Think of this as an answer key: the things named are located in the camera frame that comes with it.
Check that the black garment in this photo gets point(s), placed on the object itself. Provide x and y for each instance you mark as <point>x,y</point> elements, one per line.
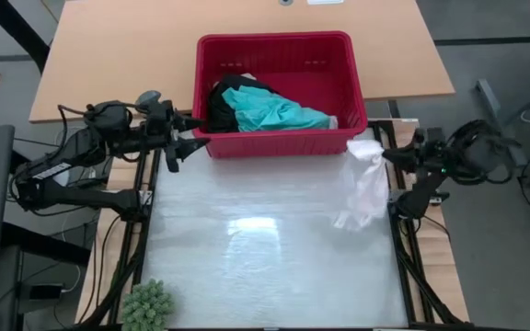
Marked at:
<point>219,110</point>

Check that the green artificial plant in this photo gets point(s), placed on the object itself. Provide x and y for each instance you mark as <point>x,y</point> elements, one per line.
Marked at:
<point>147,305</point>

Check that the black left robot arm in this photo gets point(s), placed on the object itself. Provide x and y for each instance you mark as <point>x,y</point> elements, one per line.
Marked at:
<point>62,170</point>

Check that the teal garment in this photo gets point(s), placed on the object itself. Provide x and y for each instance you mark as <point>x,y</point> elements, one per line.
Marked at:
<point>265,112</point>

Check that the round desk grommet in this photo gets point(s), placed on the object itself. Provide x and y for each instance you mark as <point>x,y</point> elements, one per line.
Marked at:
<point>285,2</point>

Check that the clear spray bottle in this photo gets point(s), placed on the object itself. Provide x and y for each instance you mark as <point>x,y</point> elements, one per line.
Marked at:
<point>149,97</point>

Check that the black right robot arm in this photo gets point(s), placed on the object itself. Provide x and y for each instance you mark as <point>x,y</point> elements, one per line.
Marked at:
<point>476,151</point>

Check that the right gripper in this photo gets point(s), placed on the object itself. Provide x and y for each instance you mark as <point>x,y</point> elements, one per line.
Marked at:
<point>430,151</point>

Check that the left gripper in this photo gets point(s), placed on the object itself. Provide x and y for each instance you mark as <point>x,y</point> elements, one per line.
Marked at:
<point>161,128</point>

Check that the grey metal desk leg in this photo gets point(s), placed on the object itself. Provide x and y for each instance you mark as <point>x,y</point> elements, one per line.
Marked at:
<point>490,99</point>

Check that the light wooden desk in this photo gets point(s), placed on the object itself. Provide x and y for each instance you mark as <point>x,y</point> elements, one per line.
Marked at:
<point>131,46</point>

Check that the black metal beam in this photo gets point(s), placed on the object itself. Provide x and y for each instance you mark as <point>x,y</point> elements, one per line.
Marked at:
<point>14,30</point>

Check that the black aluminium frame rail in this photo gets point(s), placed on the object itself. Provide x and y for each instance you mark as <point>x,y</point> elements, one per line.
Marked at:
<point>402,276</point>
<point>141,248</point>

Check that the red plastic laundry bin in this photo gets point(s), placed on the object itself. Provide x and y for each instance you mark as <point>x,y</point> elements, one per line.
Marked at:
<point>283,143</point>

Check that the black power adapter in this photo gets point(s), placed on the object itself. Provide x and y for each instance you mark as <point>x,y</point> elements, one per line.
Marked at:
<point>46,292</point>

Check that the pale pink small garment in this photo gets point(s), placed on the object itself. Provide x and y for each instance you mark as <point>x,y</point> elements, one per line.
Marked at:
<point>366,184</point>

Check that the light wooden side board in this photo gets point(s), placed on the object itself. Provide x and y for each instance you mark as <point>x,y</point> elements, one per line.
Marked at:
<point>435,257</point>
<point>108,276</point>

